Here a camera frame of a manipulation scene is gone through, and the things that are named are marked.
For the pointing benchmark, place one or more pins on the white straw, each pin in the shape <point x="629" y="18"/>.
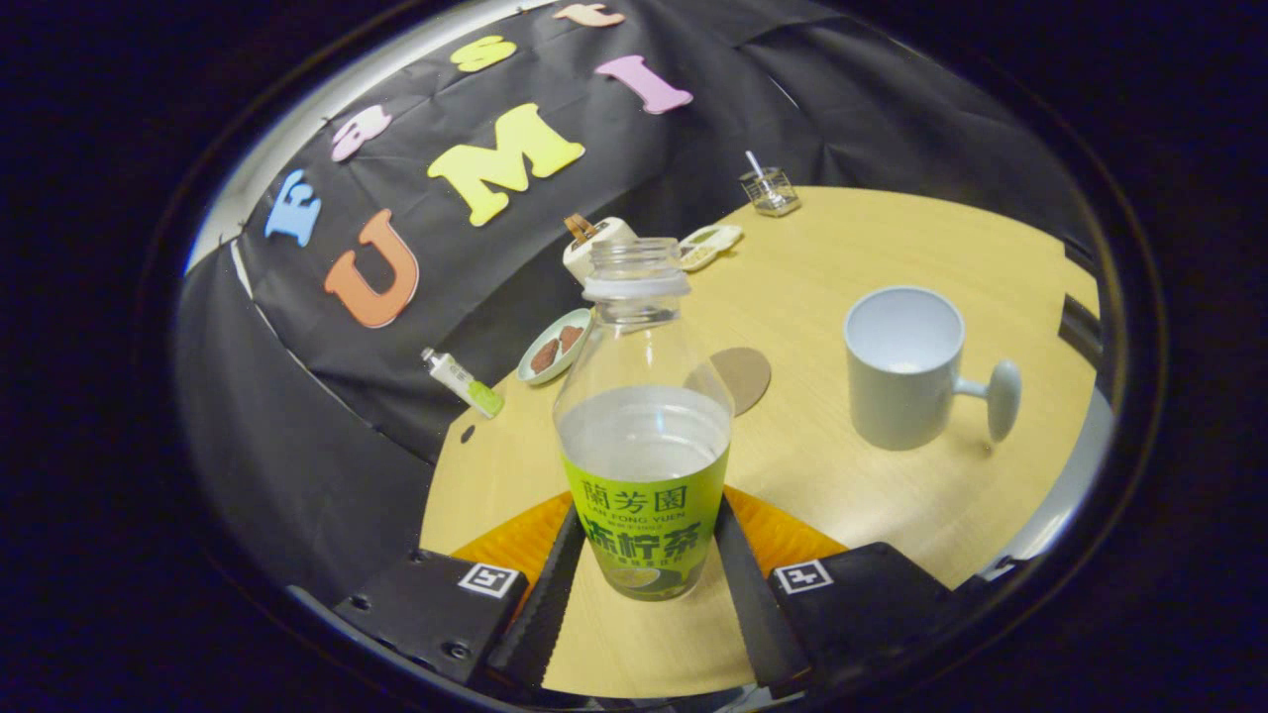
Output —
<point x="753" y="161"/>

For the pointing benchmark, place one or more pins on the white divided dish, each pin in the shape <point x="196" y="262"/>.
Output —
<point x="711" y="243"/>

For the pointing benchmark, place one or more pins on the brown meat piece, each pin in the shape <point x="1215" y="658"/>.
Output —
<point x="544" y="356"/>
<point x="571" y="339"/>

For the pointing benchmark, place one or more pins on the white toaster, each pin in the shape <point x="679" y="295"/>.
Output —
<point x="580" y="259"/>

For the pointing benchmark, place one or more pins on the brown toast slice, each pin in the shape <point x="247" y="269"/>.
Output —
<point x="581" y="228"/>

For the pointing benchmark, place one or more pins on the small clear glass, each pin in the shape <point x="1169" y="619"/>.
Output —
<point x="773" y="193"/>

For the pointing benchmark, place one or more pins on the white cup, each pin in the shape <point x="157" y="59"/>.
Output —
<point x="897" y="396"/>

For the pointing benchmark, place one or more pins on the wooden table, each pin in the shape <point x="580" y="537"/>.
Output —
<point x="842" y="515"/>

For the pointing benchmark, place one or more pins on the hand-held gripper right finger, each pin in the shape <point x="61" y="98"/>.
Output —
<point x="758" y="614"/>

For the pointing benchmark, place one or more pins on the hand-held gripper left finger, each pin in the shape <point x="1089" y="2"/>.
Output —
<point x="535" y="614"/>

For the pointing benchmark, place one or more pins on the pale green plate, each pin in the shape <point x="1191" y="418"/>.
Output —
<point x="540" y="374"/>

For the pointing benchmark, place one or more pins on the green label juice bottle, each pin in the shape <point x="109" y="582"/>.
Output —
<point x="644" y="495"/>

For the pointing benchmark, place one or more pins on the round brown coaster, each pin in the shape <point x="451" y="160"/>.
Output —
<point x="748" y="376"/>

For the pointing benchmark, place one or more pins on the slim white green bottle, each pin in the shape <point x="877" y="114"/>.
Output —
<point x="456" y="376"/>

